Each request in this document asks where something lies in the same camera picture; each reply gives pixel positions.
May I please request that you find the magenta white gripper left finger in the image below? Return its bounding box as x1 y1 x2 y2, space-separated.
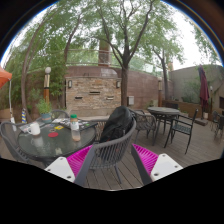
46 145 95 186

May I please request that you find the white ceramic mug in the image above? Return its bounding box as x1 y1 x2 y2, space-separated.
27 122 40 136

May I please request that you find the round glass patio table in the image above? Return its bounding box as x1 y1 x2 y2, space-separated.
18 124 96 163

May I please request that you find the large central tree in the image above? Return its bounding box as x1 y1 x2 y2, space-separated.
77 0 184 106

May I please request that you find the potted green plant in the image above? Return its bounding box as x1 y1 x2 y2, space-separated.
37 99 52 123

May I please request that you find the grey wicker patio chair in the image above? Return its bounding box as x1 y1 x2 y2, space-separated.
90 118 136 182

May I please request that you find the orange umbrella canopy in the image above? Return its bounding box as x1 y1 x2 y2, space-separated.
0 66 12 88

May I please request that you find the dark chair behind table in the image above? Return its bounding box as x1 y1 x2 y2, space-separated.
130 109 156 143

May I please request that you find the grey chair at left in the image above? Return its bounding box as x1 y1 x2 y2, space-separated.
0 121 29 163

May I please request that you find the yellow card on table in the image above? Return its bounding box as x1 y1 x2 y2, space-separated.
54 125 64 130

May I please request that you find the clear bottle green cap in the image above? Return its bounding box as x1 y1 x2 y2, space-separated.
70 114 81 142

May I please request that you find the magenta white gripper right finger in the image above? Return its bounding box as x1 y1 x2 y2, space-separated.
131 144 182 185

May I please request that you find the globe lamp post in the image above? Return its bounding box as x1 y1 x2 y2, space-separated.
44 67 51 103

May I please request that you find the red round coaster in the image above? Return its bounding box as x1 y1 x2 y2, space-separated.
48 132 58 138

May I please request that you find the black metal patio chair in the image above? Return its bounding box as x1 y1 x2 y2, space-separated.
165 110 198 146

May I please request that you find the folded maroon patio umbrella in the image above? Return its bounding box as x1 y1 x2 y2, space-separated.
198 65 209 119

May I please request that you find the magazine on table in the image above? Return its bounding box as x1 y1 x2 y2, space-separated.
53 117 99 132

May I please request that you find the black backpack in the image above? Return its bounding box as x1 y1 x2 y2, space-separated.
100 106 133 143

